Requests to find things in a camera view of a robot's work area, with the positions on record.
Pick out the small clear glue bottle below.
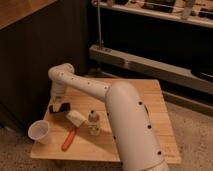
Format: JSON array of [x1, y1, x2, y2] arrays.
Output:
[[88, 110, 100, 136]]

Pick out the orange handled brush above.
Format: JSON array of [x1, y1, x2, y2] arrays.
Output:
[[61, 110, 86, 151]]

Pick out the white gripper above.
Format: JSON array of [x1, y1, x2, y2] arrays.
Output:
[[51, 82, 66, 112]]

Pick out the metal shelf rack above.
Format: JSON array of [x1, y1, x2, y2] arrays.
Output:
[[89, 0, 213, 116]]

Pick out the white ceramic cup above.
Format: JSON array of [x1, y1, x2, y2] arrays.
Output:
[[28, 120, 51, 144]]

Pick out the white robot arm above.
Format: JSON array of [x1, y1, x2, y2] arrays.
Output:
[[48, 63, 169, 171]]

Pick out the wooden table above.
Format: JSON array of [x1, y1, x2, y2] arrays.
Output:
[[30, 79, 181, 164]]

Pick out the black eraser block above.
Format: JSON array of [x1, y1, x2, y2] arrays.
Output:
[[49, 103, 71, 114]]

